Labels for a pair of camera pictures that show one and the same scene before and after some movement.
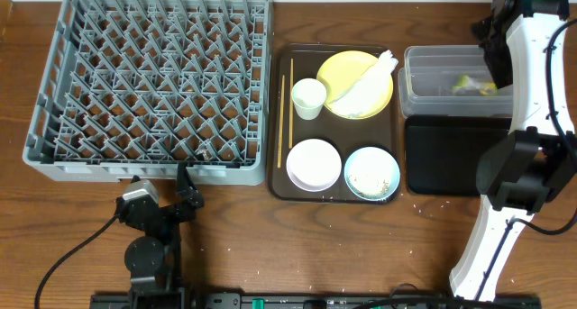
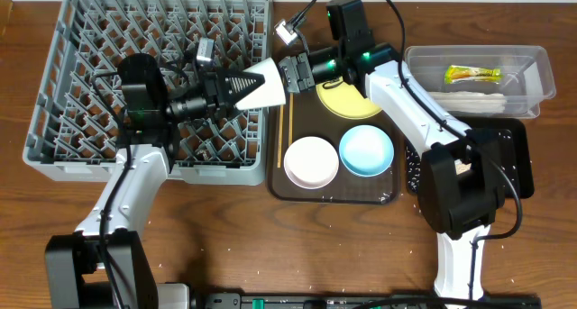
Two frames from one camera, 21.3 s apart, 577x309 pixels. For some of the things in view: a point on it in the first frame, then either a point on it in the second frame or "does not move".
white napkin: [369, 95] → [471, 102]
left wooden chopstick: [280, 124] does not move
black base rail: [312, 301] does not move
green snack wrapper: [466, 85] → [457, 74]
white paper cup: [308, 95] → [270, 93]
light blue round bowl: [372, 173] → [366, 150]
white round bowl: [314, 165] does not move
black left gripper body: [179, 216] → [210, 104]
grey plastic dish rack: [138, 79] does not move
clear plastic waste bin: [450, 80] does not move
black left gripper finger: [186, 187] → [240, 84]
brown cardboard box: [6, 13] does not move
